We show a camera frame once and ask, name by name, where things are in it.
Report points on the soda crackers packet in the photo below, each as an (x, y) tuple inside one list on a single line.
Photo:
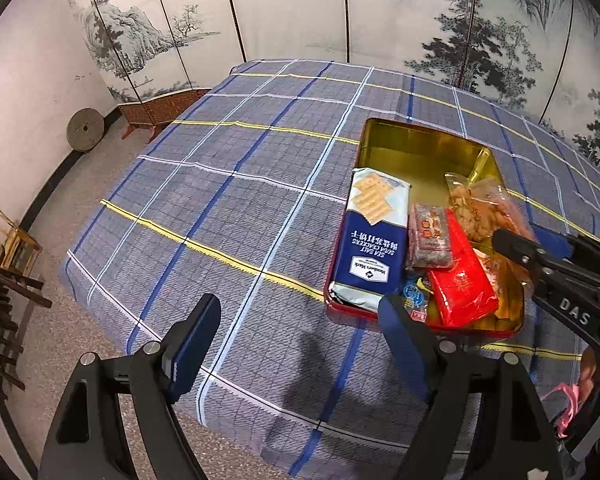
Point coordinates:
[(372, 245)]

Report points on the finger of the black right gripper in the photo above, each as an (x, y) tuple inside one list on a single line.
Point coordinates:
[(581, 250), (534, 258)]

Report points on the wooden side furniture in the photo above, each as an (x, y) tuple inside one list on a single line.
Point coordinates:
[(18, 254)]

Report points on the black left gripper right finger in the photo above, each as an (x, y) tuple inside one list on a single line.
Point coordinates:
[(490, 401)]

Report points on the painted folding screen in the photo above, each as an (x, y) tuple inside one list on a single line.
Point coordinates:
[(537, 57)]

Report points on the blue candy wrappers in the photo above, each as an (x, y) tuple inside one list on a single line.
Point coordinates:
[(417, 294)]

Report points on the clear bag fried snacks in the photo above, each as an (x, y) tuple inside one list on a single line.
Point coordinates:
[(484, 206)]

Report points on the red gold toffee tin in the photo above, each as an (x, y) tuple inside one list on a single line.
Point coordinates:
[(422, 156)]

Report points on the round stone millstone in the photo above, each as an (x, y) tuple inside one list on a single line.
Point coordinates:
[(85, 129)]

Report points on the dark sesame bar packet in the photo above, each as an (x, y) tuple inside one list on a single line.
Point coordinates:
[(429, 243)]

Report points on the plaid blue grey tablecloth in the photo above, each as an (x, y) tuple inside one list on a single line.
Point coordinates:
[(242, 197)]

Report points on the operator hand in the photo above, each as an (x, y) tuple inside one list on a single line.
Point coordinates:
[(589, 373)]

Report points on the orange snack packet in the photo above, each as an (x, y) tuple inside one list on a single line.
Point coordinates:
[(508, 284)]

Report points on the red snack packet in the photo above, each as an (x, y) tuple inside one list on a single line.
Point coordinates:
[(463, 293)]

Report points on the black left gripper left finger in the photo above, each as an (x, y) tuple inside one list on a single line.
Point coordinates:
[(87, 438)]

